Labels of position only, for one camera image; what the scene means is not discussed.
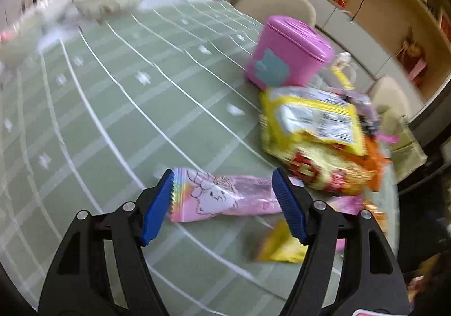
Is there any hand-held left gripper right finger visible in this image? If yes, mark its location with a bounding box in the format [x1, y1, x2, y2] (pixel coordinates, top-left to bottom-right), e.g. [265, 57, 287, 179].
[271, 167, 411, 316]

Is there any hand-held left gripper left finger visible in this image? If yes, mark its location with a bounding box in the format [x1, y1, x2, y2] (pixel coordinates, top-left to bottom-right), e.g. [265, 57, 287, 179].
[38, 169, 176, 316]

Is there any pink cartoon snack wrapper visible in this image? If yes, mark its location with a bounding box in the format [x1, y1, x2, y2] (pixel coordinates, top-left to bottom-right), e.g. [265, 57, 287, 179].
[169, 167, 284, 223]

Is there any yellow snack bag white label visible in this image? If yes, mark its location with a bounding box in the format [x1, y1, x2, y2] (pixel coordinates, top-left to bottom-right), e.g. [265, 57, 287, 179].
[259, 86, 368, 157]

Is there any pale yellow plastic bag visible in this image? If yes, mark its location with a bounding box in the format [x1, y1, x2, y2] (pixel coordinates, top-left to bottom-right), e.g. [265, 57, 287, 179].
[379, 108, 428, 183]

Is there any small yellow wrapper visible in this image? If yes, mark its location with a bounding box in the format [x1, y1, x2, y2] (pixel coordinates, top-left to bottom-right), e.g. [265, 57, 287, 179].
[252, 219, 311, 264]

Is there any plain pink wrapper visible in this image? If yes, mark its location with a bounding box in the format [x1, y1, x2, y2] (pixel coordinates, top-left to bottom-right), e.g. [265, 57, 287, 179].
[326, 194, 367, 253]

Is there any orange gold wrapper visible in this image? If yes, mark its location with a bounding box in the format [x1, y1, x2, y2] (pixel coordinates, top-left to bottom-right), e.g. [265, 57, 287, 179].
[362, 198, 389, 236]

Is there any orange snack bag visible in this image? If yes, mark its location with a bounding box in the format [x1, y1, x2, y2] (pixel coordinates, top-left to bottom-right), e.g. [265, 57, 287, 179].
[362, 135, 392, 192]

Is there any yellow white carton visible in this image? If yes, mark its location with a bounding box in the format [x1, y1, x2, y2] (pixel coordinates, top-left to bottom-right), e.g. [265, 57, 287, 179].
[330, 51, 355, 89]

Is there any pink lidded container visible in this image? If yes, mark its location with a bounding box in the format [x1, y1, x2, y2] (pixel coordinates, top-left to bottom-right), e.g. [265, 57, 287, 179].
[245, 15, 335, 89]

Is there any white sideboard cabinet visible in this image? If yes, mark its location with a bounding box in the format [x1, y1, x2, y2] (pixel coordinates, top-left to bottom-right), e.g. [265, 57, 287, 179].
[220, 0, 425, 110]

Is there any red bouquet decoration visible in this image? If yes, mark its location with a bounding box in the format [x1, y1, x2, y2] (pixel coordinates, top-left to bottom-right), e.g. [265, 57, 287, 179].
[399, 27, 429, 86]

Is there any dark cable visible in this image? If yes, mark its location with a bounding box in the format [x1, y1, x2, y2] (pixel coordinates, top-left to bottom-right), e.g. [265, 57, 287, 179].
[350, 0, 373, 23]

